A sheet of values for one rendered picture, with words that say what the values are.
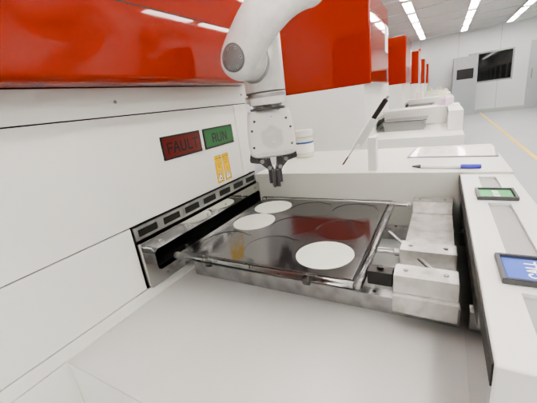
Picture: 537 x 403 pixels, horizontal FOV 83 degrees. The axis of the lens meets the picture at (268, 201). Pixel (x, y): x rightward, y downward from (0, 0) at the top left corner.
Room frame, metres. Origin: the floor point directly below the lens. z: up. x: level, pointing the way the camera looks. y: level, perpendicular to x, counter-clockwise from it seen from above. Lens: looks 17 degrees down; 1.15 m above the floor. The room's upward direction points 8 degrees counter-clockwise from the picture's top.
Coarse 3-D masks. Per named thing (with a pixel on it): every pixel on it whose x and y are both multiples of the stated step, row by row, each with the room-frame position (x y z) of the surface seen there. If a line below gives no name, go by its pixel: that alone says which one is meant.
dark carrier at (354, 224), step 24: (240, 216) 0.72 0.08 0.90; (288, 216) 0.68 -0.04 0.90; (312, 216) 0.66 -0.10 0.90; (336, 216) 0.64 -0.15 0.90; (360, 216) 0.62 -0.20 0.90; (216, 240) 0.59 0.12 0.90; (240, 240) 0.58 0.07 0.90; (264, 240) 0.56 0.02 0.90; (288, 240) 0.55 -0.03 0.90; (312, 240) 0.53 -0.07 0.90; (336, 240) 0.52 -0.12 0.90; (360, 240) 0.50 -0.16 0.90; (264, 264) 0.46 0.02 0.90; (288, 264) 0.45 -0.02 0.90
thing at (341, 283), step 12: (180, 252) 0.55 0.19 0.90; (216, 264) 0.49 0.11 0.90; (228, 264) 0.48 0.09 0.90; (240, 264) 0.47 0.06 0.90; (252, 264) 0.46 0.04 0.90; (276, 276) 0.43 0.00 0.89; (288, 276) 0.42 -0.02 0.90; (300, 276) 0.41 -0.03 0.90; (312, 276) 0.40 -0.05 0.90; (324, 276) 0.40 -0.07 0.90; (348, 288) 0.37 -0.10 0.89; (360, 288) 0.36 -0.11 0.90
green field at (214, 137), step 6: (228, 126) 0.82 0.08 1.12; (204, 132) 0.74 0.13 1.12; (210, 132) 0.76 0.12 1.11; (216, 132) 0.77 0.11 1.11; (222, 132) 0.80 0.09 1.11; (228, 132) 0.82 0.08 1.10; (210, 138) 0.75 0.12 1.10; (216, 138) 0.77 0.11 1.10; (222, 138) 0.79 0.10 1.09; (228, 138) 0.81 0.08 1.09; (210, 144) 0.75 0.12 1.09; (216, 144) 0.77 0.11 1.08
